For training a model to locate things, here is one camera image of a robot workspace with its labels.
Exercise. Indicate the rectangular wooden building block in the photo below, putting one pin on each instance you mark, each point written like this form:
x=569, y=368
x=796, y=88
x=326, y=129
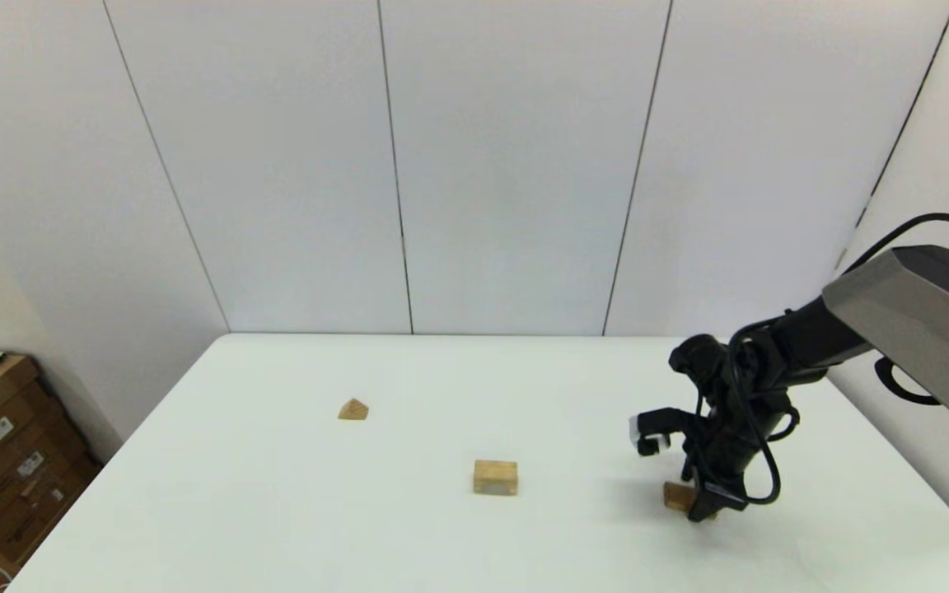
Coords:
x=676, y=497

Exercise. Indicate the arched wooden building block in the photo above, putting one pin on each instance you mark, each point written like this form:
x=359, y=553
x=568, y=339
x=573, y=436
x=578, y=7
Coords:
x=495, y=476

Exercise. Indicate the triangular wooden building block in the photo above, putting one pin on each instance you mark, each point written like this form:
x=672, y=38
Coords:
x=353, y=410

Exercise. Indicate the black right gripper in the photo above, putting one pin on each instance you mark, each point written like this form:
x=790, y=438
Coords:
x=726, y=453

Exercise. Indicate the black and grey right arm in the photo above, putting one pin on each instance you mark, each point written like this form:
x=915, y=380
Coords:
x=911, y=313

